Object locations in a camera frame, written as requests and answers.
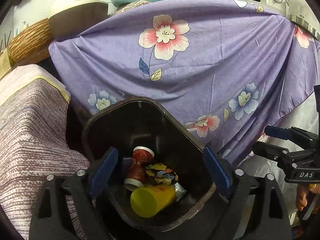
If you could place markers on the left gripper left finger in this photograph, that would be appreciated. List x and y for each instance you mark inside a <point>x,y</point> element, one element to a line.
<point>51,218</point>

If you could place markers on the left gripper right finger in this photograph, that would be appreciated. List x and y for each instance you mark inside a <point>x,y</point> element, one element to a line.
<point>255,205</point>

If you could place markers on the red paper coffee cup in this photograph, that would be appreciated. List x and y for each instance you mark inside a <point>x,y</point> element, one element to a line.
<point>136,174</point>

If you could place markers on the yellow plastic cup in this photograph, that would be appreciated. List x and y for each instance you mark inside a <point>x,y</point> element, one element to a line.
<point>148,201</point>

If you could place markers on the black trash bin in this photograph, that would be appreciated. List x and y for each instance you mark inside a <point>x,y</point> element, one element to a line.
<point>152,149</point>

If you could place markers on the person right hand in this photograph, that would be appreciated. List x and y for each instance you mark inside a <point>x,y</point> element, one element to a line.
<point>302,192</point>

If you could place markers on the purple striped tablecloth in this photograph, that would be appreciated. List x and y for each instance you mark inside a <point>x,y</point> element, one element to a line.
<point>34,108</point>

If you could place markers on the colourful snack wrapper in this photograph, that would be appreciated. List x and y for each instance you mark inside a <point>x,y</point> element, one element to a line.
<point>161,174</point>

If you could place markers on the purple floral cloth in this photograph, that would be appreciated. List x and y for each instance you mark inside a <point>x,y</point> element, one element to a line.
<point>225,69</point>

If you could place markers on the beige utensil holder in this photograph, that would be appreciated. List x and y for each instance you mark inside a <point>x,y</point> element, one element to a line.
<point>6,62</point>

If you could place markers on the woven wicker basket sink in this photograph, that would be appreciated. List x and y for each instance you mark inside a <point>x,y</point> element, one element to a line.
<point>31,45</point>

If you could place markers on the brown white rice cooker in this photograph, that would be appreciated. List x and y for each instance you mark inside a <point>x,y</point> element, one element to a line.
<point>69,18</point>

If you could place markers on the patterned brown cloth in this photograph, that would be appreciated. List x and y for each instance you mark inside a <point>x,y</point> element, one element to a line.
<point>129,6</point>

